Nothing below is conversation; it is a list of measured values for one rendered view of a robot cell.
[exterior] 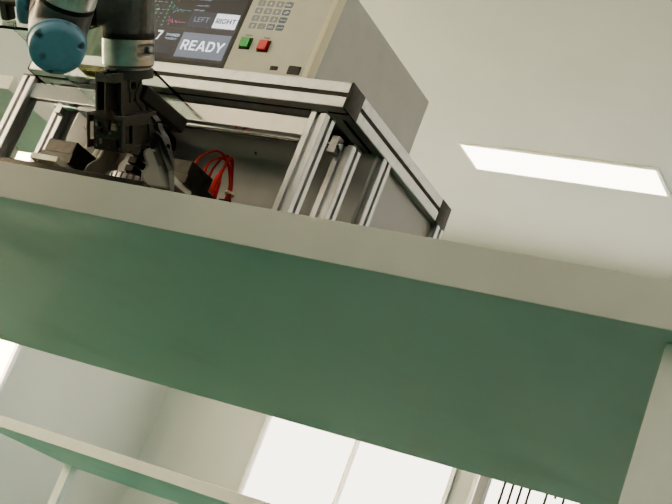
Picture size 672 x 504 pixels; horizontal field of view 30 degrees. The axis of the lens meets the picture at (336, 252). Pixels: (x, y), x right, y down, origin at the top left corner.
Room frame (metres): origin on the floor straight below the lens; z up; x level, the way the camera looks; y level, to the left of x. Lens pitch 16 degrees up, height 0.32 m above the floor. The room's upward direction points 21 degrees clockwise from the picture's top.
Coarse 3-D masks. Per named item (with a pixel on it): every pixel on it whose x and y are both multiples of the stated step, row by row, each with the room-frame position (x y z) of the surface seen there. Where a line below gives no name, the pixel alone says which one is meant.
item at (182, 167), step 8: (176, 160) 1.85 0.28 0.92; (184, 160) 1.84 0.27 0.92; (176, 168) 1.85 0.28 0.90; (184, 168) 1.84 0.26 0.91; (192, 168) 1.84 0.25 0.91; (200, 168) 1.85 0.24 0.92; (176, 176) 1.84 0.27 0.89; (184, 176) 1.83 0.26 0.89; (192, 176) 1.84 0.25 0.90; (200, 176) 1.86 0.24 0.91; (208, 176) 1.87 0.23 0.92; (176, 184) 1.82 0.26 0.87; (184, 184) 1.84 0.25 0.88; (192, 184) 1.85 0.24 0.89; (200, 184) 1.87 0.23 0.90; (208, 184) 1.88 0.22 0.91; (184, 192) 1.85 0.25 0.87; (192, 192) 1.86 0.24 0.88; (200, 192) 1.87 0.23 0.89; (208, 192) 1.88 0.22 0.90
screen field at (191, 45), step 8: (184, 32) 2.01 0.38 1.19; (192, 32) 2.00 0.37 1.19; (184, 40) 2.01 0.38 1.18; (192, 40) 2.00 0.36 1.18; (200, 40) 1.99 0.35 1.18; (208, 40) 1.98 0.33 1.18; (216, 40) 1.97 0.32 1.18; (224, 40) 1.96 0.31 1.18; (176, 48) 2.01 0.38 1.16; (184, 48) 2.01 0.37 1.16; (192, 48) 2.00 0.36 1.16; (200, 48) 1.99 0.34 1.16; (208, 48) 1.98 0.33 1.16; (216, 48) 1.97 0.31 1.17; (224, 48) 1.96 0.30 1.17; (176, 56) 2.01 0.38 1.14; (184, 56) 2.00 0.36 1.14; (192, 56) 1.99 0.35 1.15; (200, 56) 1.98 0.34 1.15; (208, 56) 1.97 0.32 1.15; (216, 56) 1.97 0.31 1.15
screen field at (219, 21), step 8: (192, 16) 2.01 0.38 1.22; (200, 16) 2.00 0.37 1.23; (208, 16) 1.99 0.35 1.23; (216, 16) 1.99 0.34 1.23; (224, 16) 1.98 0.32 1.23; (232, 16) 1.97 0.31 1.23; (192, 24) 2.01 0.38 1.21; (200, 24) 2.00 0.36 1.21; (208, 24) 1.99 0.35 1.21; (216, 24) 1.98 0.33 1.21; (224, 24) 1.97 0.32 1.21; (232, 24) 1.96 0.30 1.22
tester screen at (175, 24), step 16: (160, 0) 2.06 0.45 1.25; (176, 0) 2.04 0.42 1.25; (192, 0) 2.02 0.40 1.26; (208, 0) 2.00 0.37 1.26; (224, 0) 1.99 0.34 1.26; (240, 0) 1.97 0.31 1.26; (160, 16) 2.05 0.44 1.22; (176, 16) 2.03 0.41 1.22; (240, 16) 1.96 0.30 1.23; (176, 32) 2.02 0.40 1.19; (208, 32) 1.99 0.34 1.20; (224, 32) 1.97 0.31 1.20
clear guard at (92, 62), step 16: (0, 16) 1.88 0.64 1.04; (16, 32) 1.96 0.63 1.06; (96, 32) 1.83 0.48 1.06; (96, 48) 1.90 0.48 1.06; (80, 64) 2.00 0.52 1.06; (96, 64) 1.97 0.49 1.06; (80, 80) 2.07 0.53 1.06; (144, 80) 1.96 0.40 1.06; (160, 80) 1.93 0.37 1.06; (176, 96) 1.97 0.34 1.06
